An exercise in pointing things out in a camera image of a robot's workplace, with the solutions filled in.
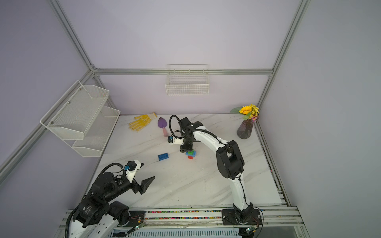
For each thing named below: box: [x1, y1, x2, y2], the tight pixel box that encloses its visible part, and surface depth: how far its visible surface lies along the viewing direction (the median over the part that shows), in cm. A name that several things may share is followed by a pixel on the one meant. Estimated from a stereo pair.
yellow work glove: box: [128, 112, 158, 132], surface depth 117 cm
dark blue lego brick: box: [157, 152, 169, 161], surface depth 97 cm
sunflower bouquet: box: [229, 104, 260, 122], surface depth 92 cm
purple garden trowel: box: [157, 117, 168, 138], surface depth 117 cm
